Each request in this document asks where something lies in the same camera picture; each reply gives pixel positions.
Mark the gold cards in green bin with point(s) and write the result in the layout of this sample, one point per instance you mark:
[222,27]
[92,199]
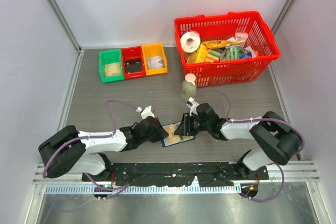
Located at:
[112,69]

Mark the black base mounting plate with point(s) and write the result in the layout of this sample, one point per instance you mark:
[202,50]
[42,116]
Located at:
[208,174]

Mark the white pink carton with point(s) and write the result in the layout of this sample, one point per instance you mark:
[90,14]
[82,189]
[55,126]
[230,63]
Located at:
[239,36]

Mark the green liquid soap bottle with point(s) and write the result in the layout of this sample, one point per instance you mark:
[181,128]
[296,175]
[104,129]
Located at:
[188,87]

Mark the red shopping basket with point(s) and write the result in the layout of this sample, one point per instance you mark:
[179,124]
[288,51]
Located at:
[221,27]

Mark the green packaged item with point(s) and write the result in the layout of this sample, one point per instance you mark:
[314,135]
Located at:
[232,53]

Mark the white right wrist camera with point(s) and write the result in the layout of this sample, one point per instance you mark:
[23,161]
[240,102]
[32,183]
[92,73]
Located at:
[192,104]

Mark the yellow green sponge pack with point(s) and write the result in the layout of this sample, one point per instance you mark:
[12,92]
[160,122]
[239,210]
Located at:
[205,54]

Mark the red plastic bin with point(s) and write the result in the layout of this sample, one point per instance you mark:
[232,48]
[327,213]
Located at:
[132,53]

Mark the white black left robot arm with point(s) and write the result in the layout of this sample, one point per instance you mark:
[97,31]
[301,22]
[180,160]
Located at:
[70,150]

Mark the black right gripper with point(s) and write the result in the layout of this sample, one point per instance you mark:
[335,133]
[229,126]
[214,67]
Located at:
[184,128]

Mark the green plastic bin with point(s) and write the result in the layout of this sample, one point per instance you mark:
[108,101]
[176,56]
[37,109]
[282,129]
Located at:
[106,57]

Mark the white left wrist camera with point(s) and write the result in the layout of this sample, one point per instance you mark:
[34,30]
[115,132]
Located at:
[146,112]

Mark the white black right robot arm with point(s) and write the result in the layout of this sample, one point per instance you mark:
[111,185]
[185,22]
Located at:
[277,140]

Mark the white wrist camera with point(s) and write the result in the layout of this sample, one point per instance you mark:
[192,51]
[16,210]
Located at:
[192,104]
[146,112]

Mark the yellow snack bag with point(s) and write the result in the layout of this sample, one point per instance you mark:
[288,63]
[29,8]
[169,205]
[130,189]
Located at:
[213,44]

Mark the black cards in red bin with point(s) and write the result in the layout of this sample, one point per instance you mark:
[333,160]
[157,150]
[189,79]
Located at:
[133,65]

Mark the white cards in yellow bin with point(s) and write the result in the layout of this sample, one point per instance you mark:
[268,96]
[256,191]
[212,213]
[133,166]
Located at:
[155,62]

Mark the yellow plastic bin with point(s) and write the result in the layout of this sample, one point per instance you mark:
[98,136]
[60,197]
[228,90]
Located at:
[154,50]

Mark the white toilet paper roll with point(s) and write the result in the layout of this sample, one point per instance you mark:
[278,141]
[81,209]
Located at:
[190,41]

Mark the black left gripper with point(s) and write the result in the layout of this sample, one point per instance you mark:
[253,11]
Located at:
[161,134]

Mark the white slotted cable duct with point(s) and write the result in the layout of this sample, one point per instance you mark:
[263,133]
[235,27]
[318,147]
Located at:
[81,189]

